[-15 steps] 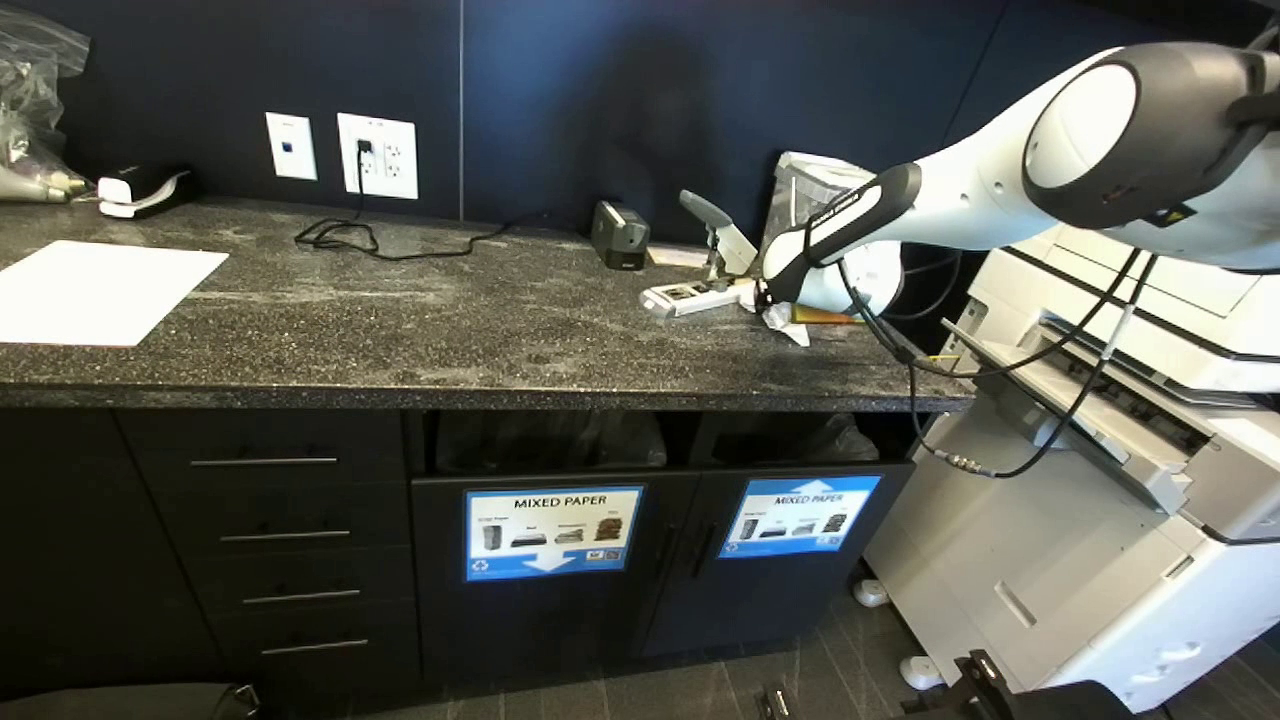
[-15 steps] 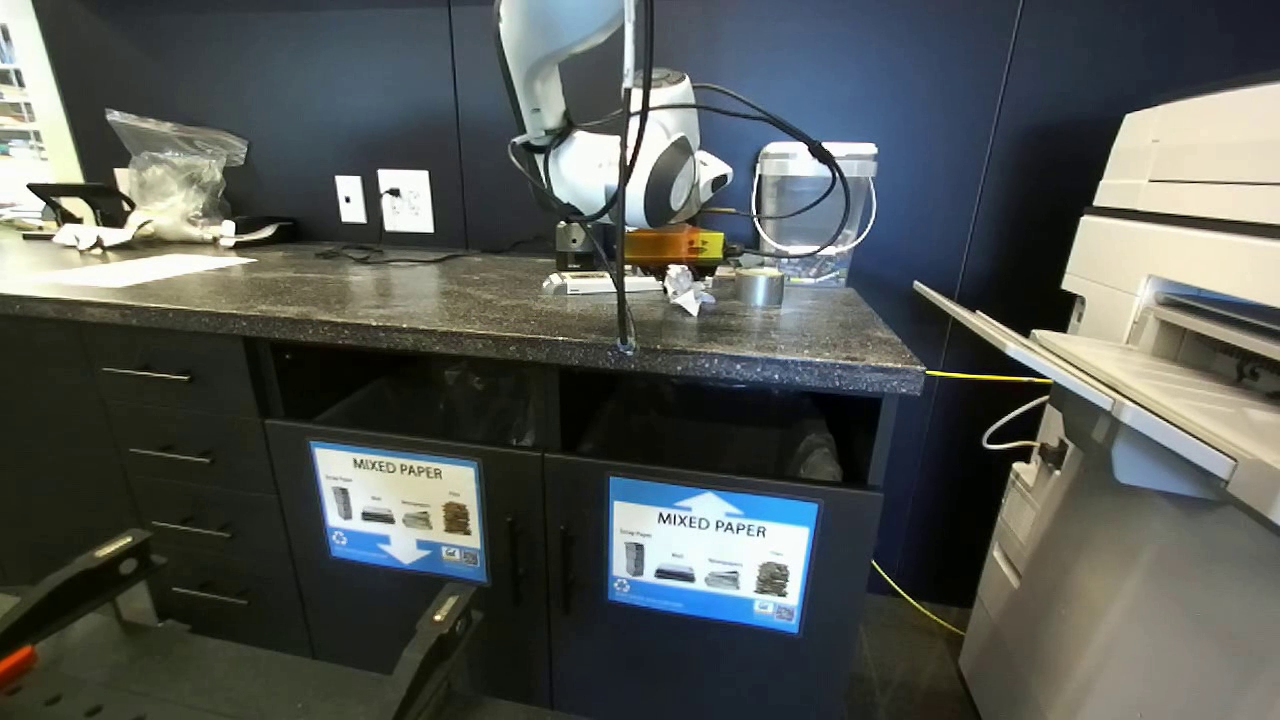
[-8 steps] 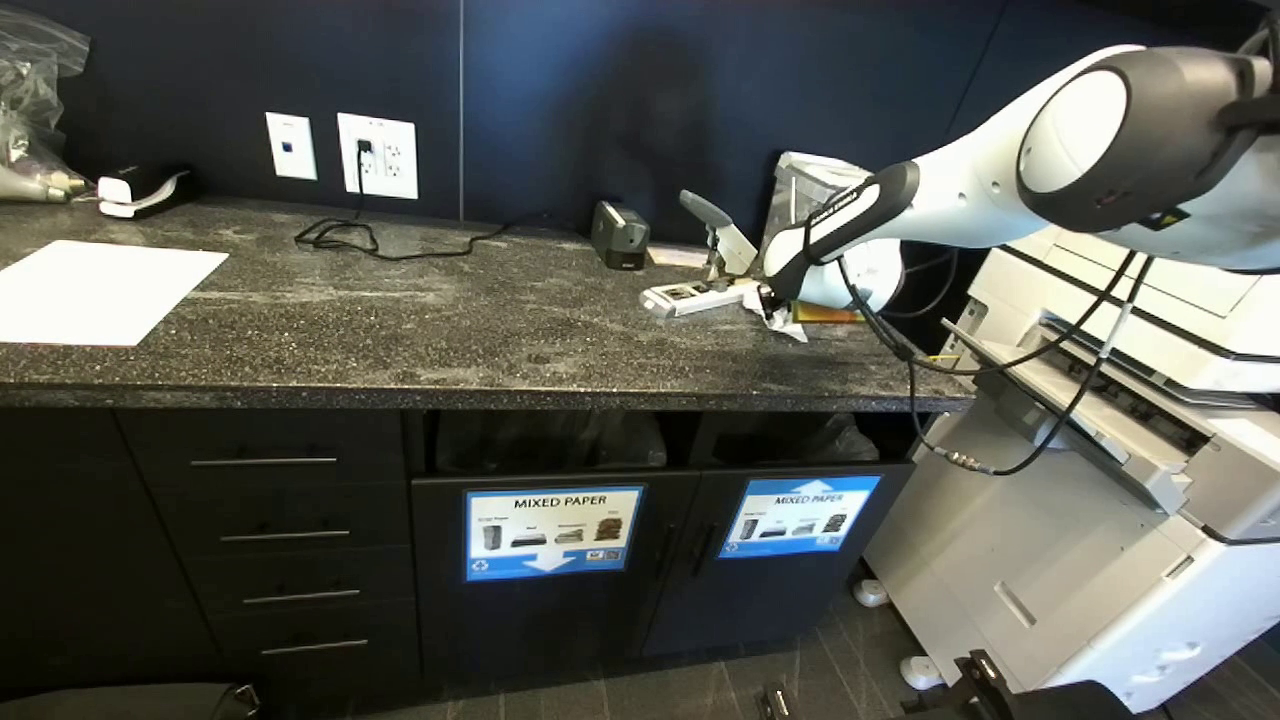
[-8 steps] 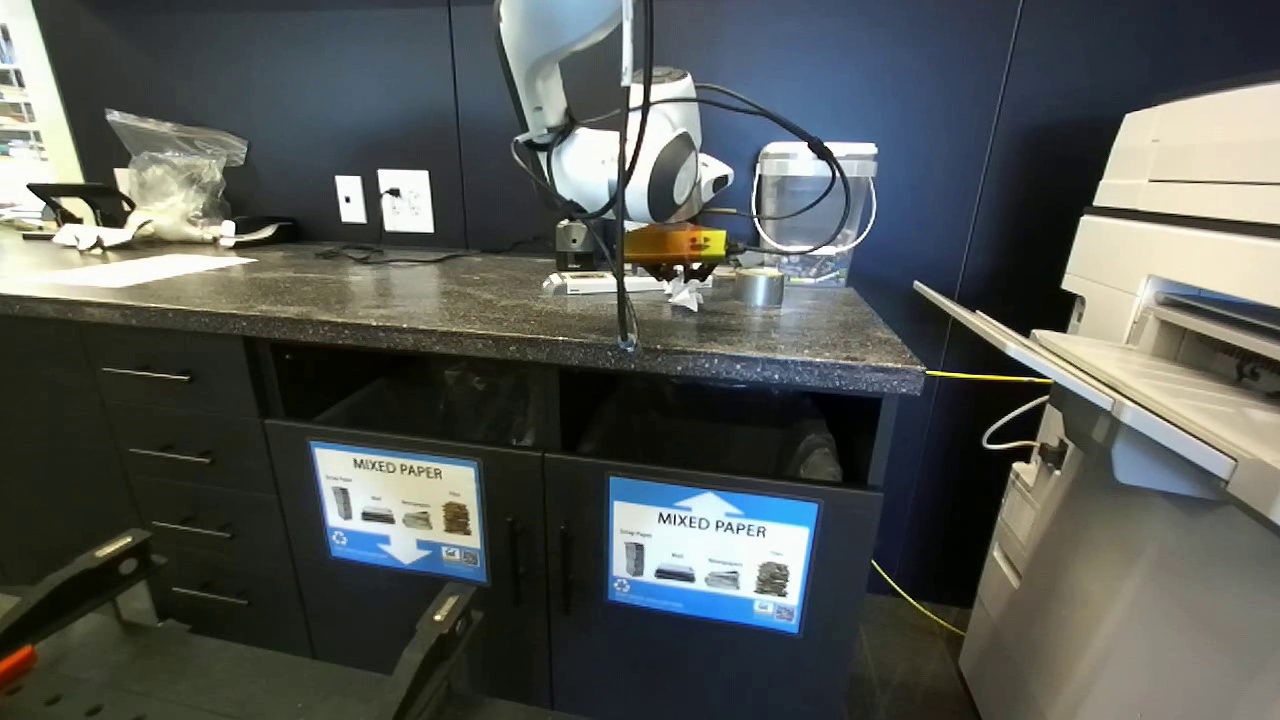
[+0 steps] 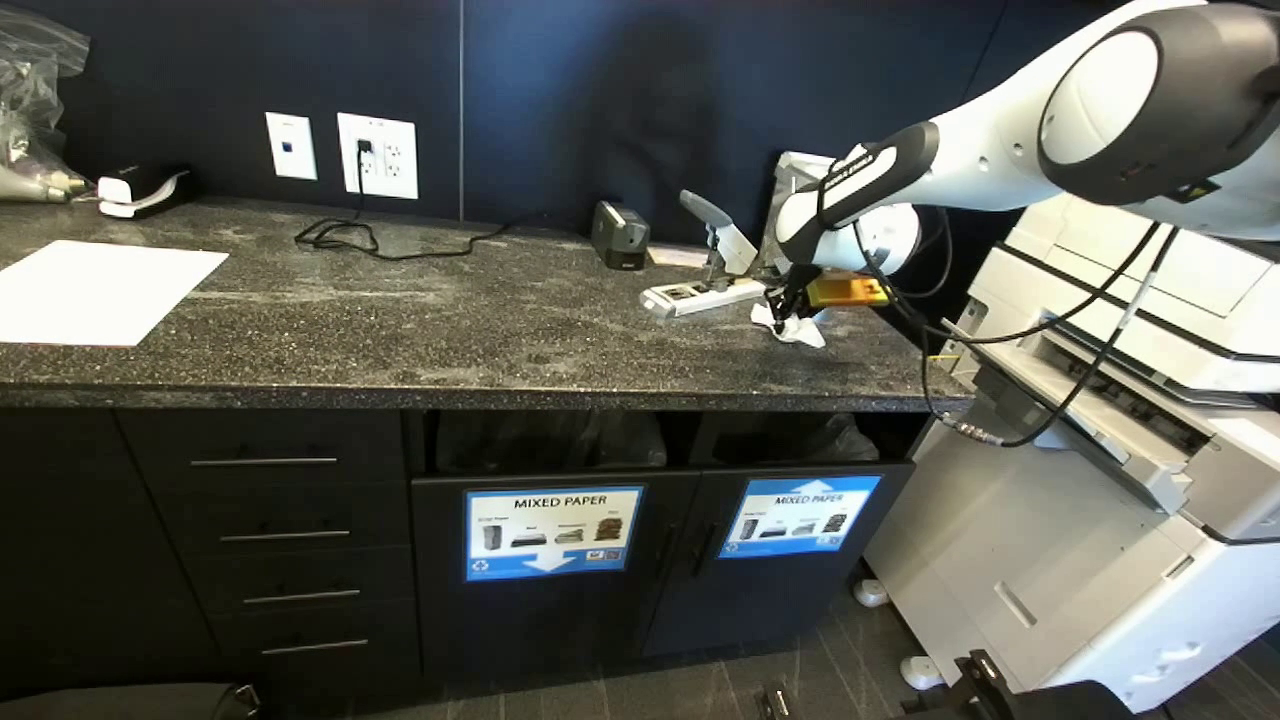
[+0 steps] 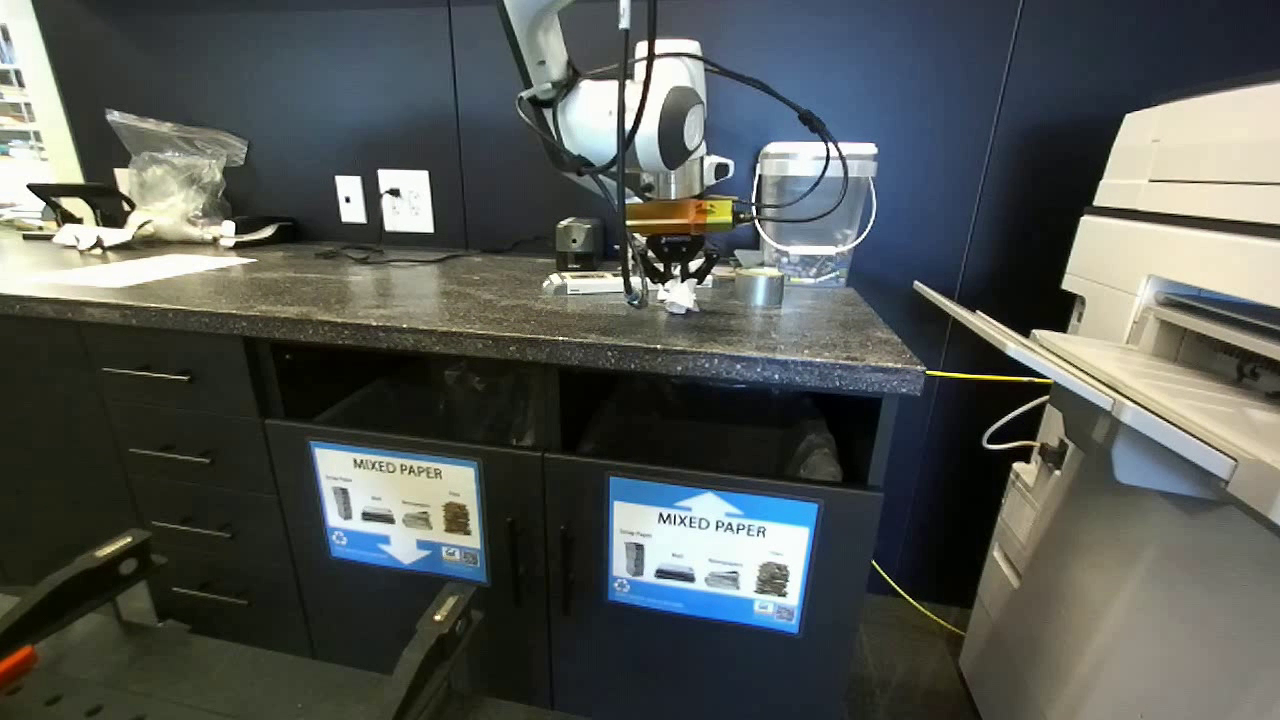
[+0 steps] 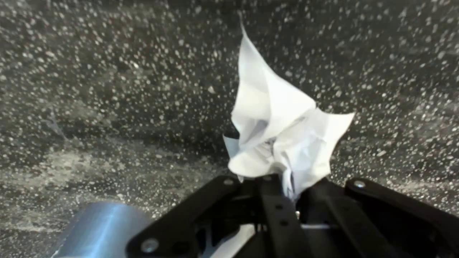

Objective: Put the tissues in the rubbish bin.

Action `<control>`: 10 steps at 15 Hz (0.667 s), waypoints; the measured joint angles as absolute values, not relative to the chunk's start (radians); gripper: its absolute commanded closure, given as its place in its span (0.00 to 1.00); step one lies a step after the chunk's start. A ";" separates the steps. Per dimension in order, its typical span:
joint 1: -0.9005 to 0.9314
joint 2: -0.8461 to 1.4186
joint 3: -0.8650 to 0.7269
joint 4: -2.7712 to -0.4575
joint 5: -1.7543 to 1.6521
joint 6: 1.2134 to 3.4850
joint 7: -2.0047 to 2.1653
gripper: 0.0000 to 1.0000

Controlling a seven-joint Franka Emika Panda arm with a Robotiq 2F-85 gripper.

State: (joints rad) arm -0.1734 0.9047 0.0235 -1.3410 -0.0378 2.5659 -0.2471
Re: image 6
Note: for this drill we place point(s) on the plain black cabinet door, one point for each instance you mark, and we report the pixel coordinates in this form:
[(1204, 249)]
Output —
[(54, 443)]

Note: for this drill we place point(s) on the blue label with up arrow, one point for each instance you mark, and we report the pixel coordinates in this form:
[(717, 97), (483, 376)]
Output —
[(714, 552)]

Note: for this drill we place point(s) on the black metal clamp bracket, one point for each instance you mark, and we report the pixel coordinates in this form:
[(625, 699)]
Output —
[(432, 641)]

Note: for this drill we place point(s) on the white tissue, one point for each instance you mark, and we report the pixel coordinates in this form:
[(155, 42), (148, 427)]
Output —
[(680, 296)]

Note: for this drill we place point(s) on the amber wrist camera box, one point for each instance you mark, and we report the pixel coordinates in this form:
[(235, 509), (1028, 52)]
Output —
[(680, 214)]

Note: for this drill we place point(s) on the clear plastic bag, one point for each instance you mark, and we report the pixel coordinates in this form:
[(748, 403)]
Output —
[(175, 164)]

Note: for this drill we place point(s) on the black bin door down-arrow label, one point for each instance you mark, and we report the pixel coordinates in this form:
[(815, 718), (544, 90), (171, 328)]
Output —
[(400, 625)]

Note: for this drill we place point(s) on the black pencil sharpener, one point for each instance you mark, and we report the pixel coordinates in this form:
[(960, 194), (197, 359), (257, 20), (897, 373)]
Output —
[(581, 243)]

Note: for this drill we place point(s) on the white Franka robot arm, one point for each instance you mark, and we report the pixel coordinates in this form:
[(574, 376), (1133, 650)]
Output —
[(661, 122)]

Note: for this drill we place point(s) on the black rubbish bin liner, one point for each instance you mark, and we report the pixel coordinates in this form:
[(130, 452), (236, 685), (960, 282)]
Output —
[(443, 403), (706, 435)]

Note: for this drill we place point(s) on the large white printer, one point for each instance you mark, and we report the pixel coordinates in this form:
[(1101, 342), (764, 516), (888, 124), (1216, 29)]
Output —
[(1133, 533)]

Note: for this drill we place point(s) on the white paper sheet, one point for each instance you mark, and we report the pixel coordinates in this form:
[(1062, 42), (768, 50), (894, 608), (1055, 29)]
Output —
[(144, 269)]

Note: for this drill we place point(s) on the white light switch plate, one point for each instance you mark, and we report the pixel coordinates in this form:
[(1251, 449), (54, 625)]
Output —
[(350, 202)]

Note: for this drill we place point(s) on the blue label with down arrow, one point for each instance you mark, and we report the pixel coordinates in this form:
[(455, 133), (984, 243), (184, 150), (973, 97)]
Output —
[(400, 514)]

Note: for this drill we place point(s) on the black drawer front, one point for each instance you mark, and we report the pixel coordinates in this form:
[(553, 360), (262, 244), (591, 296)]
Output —
[(201, 431), (222, 507), (175, 347), (235, 625)]

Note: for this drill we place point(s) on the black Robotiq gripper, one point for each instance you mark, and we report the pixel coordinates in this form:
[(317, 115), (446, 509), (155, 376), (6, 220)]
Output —
[(680, 244)]

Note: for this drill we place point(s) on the white framed board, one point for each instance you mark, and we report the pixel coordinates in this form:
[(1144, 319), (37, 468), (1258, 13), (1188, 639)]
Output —
[(34, 106)]

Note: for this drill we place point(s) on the black bar with orange tip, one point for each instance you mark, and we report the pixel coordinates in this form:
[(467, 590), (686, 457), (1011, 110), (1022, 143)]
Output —
[(81, 584)]

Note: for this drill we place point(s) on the black angled stand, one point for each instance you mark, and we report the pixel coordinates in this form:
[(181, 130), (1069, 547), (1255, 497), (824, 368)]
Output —
[(81, 202)]

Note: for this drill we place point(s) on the white power outlet plate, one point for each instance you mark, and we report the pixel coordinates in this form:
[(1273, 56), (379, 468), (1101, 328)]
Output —
[(405, 202)]

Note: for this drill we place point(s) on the clear plastic bucket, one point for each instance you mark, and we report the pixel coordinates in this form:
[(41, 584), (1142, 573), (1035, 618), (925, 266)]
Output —
[(822, 202)]

